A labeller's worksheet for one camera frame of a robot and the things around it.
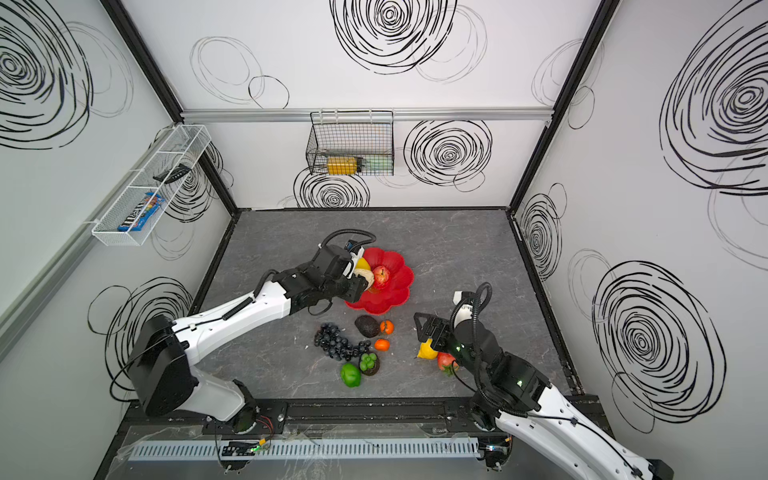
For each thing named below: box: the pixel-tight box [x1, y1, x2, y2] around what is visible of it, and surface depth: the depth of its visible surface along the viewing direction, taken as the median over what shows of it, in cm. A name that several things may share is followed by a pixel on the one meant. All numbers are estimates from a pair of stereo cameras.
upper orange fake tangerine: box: [380, 319, 395, 335], surface depth 88 cm
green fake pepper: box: [340, 362, 362, 388], surface depth 79 cm
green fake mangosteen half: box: [359, 351, 381, 376], surface depth 79 cm
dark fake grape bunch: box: [314, 322, 371, 362], surface depth 84 cm
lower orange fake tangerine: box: [374, 338, 391, 351], surface depth 85 cm
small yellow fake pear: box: [417, 338, 438, 360], surface depth 83 cm
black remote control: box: [152, 163, 192, 183], surface depth 82 cm
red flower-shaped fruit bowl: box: [346, 247, 414, 315], surface depth 97 cm
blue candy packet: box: [117, 192, 166, 232], surface depth 72 cm
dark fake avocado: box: [354, 315, 379, 338], surface depth 86 cm
